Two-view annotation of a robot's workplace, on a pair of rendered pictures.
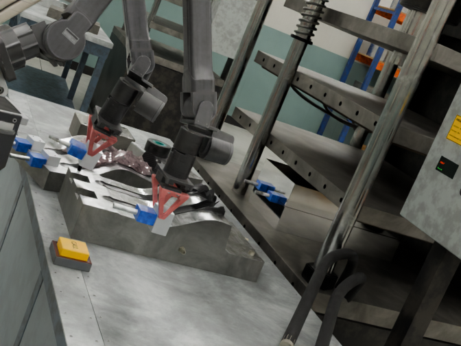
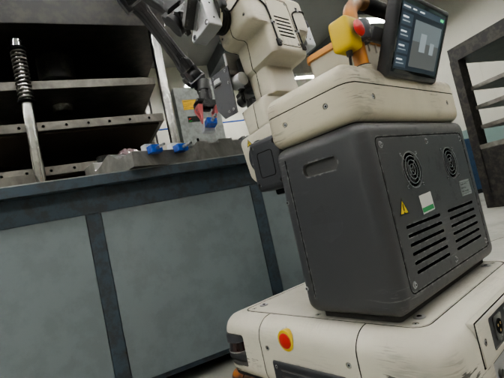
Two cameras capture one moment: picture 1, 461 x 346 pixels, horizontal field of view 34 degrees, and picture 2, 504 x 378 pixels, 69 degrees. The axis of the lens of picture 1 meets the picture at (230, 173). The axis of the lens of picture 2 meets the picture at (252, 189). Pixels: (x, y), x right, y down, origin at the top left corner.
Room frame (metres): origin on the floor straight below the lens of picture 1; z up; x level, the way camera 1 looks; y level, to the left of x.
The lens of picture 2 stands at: (1.71, 1.87, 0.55)
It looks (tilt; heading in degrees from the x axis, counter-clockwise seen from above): 4 degrees up; 270
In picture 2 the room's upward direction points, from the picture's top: 12 degrees counter-clockwise
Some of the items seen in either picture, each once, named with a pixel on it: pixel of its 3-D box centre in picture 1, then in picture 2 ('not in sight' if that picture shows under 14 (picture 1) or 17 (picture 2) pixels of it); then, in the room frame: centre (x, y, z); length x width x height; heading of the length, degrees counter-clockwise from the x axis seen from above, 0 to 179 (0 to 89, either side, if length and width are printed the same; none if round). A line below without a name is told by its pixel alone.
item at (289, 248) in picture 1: (327, 237); not in sight; (2.78, -0.43, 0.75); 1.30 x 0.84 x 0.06; 25
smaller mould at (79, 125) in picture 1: (101, 134); (17, 190); (2.59, 0.47, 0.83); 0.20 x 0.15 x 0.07; 115
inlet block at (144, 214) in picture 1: (140, 213); not in sight; (1.60, 0.15, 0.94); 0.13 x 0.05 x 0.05; 114
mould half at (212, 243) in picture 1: (164, 216); (210, 156); (1.87, 0.11, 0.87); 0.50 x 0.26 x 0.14; 115
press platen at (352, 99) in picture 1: (394, 117); (69, 142); (2.80, -0.48, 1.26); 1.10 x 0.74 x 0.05; 25
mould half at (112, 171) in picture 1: (108, 166); (136, 165); (2.16, 0.34, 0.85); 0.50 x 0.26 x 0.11; 132
